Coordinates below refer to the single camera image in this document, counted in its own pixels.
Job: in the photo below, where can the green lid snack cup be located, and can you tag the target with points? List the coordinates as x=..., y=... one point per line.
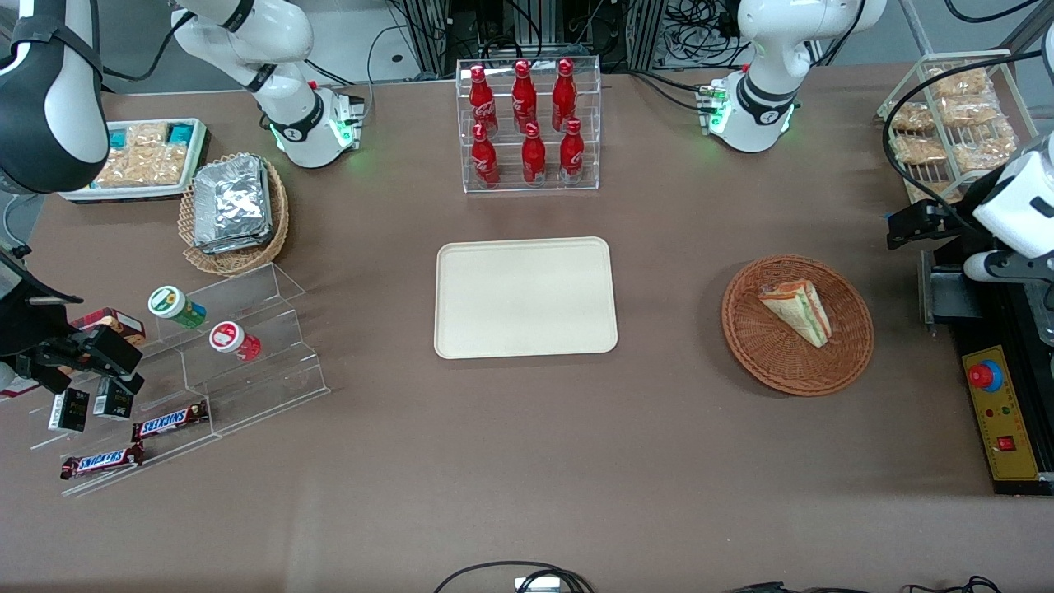
x=173, y=305

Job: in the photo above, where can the small black box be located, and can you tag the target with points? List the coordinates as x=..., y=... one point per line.
x=68, y=410
x=114, y=401

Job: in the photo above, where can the red emergency stop button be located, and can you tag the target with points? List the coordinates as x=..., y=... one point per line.
x=985, y=375

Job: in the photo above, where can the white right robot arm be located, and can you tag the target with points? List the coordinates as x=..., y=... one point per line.
x=49, y=99

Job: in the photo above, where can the grey metal bracket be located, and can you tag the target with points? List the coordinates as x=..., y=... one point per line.
x=947, y=301

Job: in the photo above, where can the clear acrylic bottle rack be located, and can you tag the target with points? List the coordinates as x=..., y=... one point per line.
x=589, y=123

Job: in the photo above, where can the clear acrylic stepped display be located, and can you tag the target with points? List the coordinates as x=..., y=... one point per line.
x=263, y=387

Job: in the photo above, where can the small grey plug box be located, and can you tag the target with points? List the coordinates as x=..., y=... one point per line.
x=538, y=585

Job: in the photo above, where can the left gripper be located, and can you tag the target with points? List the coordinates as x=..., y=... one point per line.
x=968, y=206

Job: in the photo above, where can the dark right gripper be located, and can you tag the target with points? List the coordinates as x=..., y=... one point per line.
x=25, y=321

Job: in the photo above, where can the aluminium frame post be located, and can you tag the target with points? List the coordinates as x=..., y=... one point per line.
x=432, y=33
x=646, y=33

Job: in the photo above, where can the clear cracker bag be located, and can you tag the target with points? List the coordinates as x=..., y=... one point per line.
x=146, y=134
x=144, y=167

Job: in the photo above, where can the teal snack packet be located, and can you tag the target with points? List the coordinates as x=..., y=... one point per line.
x=117, y=136
x=179, y=133

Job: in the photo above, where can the triangular sandwich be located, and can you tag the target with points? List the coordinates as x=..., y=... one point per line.
x=803, y=311

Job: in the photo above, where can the silver foil packages stack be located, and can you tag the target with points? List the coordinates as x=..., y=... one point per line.
x=232, y=204

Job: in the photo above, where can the round brown wicker basket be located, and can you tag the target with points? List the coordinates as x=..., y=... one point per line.
x=766, y=354

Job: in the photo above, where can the Snickers chocolate bar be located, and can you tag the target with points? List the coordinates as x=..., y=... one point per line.
x=169, y=421
x=100, y=462

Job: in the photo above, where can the red lid snack cup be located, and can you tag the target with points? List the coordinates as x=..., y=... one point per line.
x=230, y=339

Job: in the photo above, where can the dark red snack box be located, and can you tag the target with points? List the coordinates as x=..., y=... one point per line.
x=115, y=319

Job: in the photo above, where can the clear wrapped bread packet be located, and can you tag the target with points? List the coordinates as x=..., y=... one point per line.
x=984, y=148
x=921, y=150
x=959, y=82
x=930, y=192
x=970, y=111
x=912, y=117

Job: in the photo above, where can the red cola bottle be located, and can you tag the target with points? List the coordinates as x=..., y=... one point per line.
x=485, y=161
x=564, y=95
x=524, y=97
x=533, y=158
x=571, y=155
x=482, y=103

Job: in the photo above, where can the light wicker basket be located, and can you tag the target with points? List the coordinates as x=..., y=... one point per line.
x=239, y=262

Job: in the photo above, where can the black box yellow panel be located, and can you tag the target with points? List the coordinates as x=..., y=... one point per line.
x=1000, y=412

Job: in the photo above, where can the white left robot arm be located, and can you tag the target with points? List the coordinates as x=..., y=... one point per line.
x=766, y=49

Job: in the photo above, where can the white snack tray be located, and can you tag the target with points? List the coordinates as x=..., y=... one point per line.
x=123, y=193

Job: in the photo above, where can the beige rectangular tray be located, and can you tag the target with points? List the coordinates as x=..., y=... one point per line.
x=525, y=298

